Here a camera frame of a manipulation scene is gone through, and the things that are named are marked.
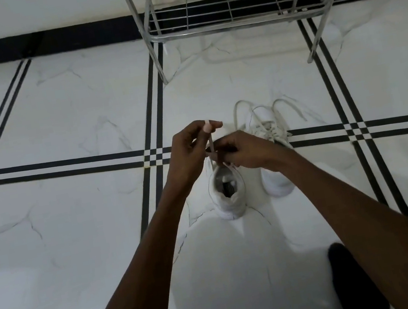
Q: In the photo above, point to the person's left hand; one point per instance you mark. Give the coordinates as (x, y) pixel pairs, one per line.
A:
(185, 161)

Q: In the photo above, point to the person's right hand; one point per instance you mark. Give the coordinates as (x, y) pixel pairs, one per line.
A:
(252, 149)

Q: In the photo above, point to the person's right fingers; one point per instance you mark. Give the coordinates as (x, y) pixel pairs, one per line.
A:
(223, 150)

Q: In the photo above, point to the white shoelace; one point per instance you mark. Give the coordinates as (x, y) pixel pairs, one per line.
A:
(262, 126)
(210, 141)

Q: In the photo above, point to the person's left forearm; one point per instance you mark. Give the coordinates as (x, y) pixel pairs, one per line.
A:
(143, 277)

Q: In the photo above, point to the person's right forearm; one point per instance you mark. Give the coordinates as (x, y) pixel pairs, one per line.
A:
(375, 232)

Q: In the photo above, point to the white sneaker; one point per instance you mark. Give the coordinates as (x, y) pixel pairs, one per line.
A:
(278, 182)
(227, 195)

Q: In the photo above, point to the person's right leg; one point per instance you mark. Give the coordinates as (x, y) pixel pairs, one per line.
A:
(354, 283)

